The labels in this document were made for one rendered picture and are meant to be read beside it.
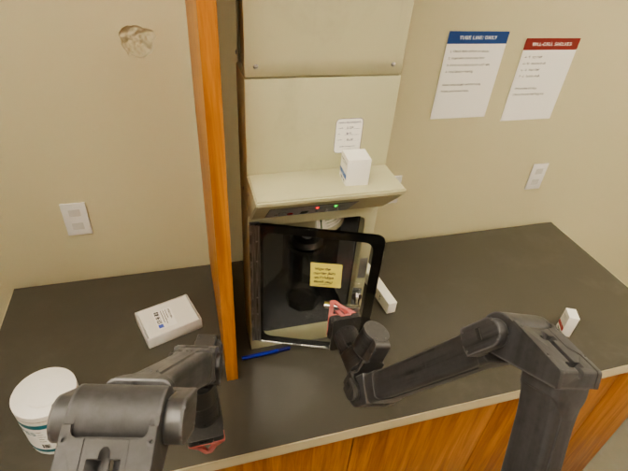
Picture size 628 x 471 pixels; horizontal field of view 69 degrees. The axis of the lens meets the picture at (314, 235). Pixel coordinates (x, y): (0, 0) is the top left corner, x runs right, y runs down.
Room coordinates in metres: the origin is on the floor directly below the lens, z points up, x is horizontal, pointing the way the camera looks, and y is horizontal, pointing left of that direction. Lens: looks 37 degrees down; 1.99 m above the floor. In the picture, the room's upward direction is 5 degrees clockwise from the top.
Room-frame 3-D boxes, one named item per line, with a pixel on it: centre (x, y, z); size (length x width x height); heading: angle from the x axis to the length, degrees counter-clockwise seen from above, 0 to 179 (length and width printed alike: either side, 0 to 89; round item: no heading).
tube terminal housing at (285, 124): (1.01, 0.04, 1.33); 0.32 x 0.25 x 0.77; 108
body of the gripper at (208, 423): (0.48, 0.18, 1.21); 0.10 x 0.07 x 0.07; 18
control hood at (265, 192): (0.84, -0.02, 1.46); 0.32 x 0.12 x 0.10; 108
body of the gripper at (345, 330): (0.68, -0.09, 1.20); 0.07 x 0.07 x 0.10; 18
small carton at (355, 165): (0.85, -0.07, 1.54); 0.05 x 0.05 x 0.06; 14
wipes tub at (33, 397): (0.56, 0.56, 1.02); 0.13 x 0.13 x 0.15
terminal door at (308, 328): (0.83, -0.01, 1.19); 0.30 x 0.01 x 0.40; 88
